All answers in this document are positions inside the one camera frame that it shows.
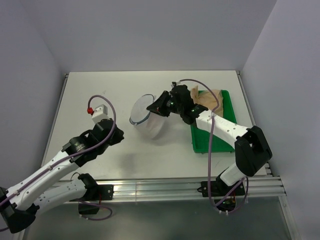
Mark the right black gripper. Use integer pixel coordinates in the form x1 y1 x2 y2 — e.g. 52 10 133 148
146 91 184 118

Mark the mesh laundry bag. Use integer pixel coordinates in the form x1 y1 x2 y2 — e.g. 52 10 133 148
129 94 165 139

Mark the aluminium frame rail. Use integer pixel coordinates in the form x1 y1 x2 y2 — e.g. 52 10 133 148
13 159 293 240

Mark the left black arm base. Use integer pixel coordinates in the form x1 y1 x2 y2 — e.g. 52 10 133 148
78 184 114 215

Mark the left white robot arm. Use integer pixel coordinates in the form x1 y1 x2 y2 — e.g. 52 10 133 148
0 119 124 234

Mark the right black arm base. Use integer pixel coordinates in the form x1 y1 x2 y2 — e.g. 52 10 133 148
197 180 246 212

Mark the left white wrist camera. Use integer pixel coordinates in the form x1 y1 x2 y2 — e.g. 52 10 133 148
87 104 109 124

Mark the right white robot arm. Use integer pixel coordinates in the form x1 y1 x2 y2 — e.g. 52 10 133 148
146 85 273 195

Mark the green plastic tray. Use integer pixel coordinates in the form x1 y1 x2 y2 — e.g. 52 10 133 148
189 89 238 154

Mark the beige bra in tray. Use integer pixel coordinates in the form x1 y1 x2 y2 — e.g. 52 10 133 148
190 85 224 117

